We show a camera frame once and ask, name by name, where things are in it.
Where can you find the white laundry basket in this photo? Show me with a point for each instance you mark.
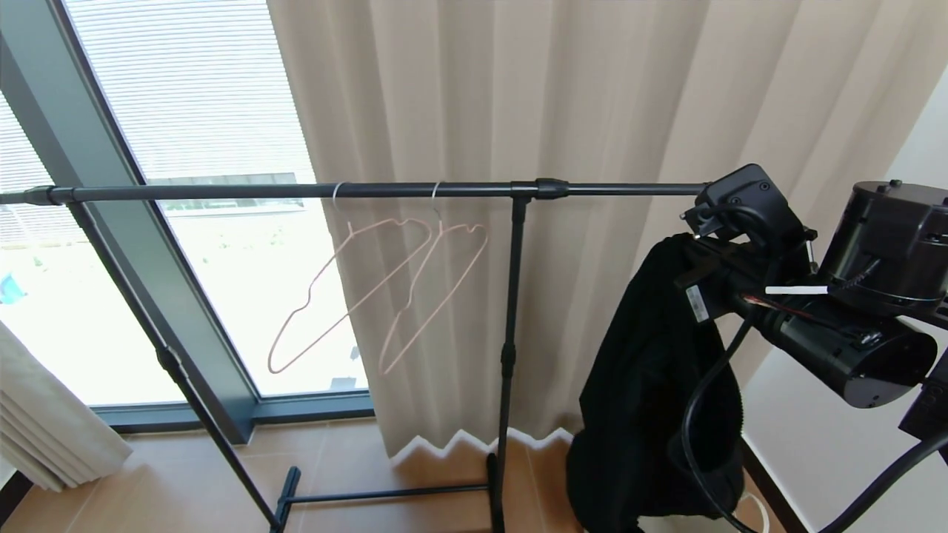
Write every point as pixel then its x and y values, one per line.
pixel 766 518

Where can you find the pink clothes hanger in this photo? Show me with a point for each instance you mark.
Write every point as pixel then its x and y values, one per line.
pixel 348 226
pixel 438 200

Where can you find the beige curtain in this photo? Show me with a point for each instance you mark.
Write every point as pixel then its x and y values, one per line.
pixel 44 422
pixel 592 96

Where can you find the black shorts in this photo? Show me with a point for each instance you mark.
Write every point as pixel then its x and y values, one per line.
pixel 644 385

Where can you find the window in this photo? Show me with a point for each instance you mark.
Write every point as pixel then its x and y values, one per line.
pixel 200 96

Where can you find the black clothes rack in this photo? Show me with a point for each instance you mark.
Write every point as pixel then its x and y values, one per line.
pixel 296 191

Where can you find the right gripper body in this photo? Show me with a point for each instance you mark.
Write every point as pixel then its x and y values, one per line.
pixel 852 359

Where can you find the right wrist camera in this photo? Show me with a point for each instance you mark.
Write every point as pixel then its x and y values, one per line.
pixel 740 196

